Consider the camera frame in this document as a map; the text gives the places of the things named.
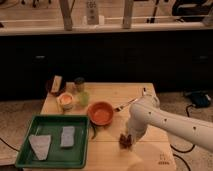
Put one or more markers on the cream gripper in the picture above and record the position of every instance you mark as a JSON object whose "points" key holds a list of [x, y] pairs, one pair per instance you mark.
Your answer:
{"points": [[132, 136]]}

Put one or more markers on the dark red grape bunch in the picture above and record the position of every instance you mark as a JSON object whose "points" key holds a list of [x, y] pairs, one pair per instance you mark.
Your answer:
{"points": [[125, 141]]}

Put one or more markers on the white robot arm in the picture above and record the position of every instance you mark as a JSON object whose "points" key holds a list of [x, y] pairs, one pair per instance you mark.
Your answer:
{"points": [[145, 111]]}

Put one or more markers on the orange bowl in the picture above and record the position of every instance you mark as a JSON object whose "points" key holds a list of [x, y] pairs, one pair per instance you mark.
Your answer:
{"points": [[100, 113]]}

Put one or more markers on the green chili pepper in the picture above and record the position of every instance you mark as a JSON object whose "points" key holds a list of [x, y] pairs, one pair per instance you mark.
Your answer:
{"points": [[94, 130]]}

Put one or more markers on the green cup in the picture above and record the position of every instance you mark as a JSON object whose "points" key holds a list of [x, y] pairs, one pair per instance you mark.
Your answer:
{"points": [[83, 98]]}

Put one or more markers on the dark blue box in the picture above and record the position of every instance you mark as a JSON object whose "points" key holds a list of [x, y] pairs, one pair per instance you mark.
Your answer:
{"points": [[200, 99]]}

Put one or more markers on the dark lid spice jar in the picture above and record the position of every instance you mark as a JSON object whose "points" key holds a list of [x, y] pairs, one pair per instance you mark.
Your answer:
{"points": [[79, 84]]}

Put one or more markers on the small white orange cup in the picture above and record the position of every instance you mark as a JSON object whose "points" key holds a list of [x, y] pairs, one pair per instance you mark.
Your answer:
{"points": [[65, 100]]}

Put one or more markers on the green plastic tray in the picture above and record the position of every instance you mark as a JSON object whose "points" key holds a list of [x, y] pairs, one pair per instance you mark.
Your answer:
{"points": [[58, 157]]}

